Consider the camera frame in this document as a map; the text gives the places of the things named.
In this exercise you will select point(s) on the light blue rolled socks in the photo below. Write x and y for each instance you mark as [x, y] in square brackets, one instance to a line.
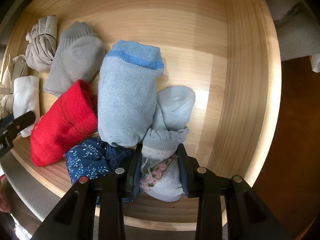
[127, 92]

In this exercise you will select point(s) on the red knitted garment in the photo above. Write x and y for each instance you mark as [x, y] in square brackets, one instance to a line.
[70, 120]

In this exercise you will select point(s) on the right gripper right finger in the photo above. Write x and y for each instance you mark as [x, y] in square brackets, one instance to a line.
[199, 182]

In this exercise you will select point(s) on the navy floral underwear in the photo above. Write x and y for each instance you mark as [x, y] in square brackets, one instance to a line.
[95, 158]

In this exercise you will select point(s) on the beige bundled bra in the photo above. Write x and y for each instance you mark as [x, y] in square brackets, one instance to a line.
[16, 67]

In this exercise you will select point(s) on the wooden drawer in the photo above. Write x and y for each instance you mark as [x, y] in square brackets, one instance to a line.
[227, 51]

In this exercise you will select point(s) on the grey tied cloth bundle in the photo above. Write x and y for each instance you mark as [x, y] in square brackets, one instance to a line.
[41, 46]

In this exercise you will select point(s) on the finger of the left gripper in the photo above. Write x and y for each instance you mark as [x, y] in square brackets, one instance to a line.
[6, 120]
[21, 122]

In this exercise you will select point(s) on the grey rolled socks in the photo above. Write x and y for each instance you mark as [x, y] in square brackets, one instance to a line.
[79, 56]

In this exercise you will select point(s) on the pale blue floral socks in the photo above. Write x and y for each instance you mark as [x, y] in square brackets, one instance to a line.
[160, 176]

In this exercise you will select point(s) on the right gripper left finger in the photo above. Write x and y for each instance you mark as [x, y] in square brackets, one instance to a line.
[122, 183]

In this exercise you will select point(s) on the white rolled cloth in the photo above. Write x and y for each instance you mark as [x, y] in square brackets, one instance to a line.
[26, 98]

